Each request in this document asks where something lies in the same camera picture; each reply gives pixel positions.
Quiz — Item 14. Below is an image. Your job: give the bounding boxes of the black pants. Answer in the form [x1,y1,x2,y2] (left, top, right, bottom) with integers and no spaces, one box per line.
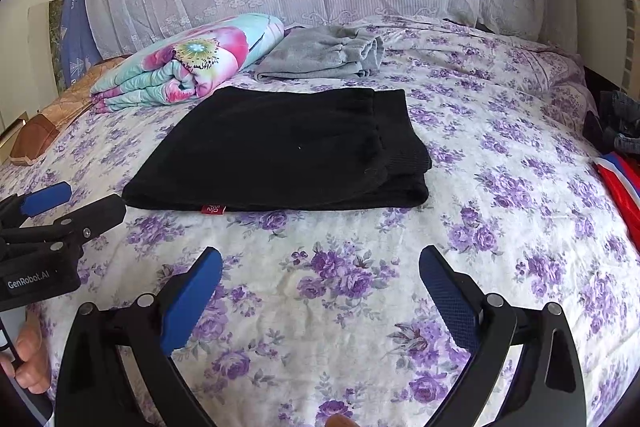
[122,87,432,211]

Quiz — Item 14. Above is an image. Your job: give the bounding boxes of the person's left hand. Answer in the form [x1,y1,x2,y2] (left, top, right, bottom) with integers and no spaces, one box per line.
[1,310,51,395]

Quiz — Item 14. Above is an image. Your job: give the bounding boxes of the purple floral bedspread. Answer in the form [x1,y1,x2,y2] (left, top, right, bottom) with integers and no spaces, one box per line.
[29,17,639,426]

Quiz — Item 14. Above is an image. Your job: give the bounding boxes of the blue patterned pillow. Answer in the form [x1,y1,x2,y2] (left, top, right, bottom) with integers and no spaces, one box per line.
[60,0,102,88]

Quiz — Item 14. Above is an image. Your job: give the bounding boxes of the folded colourful floral quilt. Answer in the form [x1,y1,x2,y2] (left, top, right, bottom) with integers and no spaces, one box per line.
[91,13,284,113]

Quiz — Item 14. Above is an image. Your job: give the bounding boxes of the red white blue garment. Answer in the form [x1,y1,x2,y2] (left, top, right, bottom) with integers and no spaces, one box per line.
[593,152,640,248]

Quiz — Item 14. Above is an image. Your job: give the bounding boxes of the dark clothes pile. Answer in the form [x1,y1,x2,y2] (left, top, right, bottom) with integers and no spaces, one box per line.
[582,91,640,157]

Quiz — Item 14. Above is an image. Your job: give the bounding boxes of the grey folded garment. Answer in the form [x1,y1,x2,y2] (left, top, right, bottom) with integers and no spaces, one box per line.
[255,26,385,80]

